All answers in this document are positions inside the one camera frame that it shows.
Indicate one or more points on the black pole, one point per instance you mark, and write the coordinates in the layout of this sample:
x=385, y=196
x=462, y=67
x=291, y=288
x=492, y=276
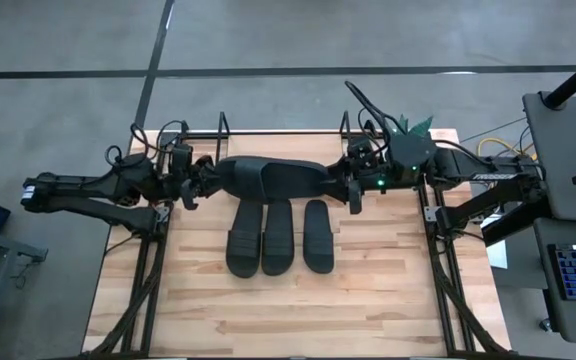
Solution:
x=573, y=80

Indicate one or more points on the black bar under desk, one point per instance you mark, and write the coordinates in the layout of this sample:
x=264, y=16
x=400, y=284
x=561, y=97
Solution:
x=513, y=225

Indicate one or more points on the white paper sheet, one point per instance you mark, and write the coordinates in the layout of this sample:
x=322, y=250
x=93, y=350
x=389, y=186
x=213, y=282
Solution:
x=498, y=257

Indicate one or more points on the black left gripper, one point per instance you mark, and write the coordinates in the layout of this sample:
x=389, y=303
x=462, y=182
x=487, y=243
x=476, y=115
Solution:
x=188, y=172

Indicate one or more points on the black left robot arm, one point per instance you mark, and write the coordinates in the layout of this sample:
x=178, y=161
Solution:
x=78, y=187

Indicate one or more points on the green plant in white pot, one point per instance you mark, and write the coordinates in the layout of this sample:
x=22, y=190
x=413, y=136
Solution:
x=422, y=127

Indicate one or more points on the desk caster wheel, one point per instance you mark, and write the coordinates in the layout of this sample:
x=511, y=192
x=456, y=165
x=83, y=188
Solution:
x=546, y=325

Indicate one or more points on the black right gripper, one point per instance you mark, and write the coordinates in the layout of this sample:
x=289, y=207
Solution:
x=368, y=170

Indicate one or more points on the black rubber slide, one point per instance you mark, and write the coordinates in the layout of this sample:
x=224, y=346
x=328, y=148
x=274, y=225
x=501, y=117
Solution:
x=273, y=180
x=244, y=240
x=278, y=240
x=318, y=240

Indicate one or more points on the black metal rig frame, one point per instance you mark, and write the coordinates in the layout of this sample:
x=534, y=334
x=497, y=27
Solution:
x=148, y=320

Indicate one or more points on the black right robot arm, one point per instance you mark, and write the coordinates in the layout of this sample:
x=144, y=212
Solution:
x=468, y=167

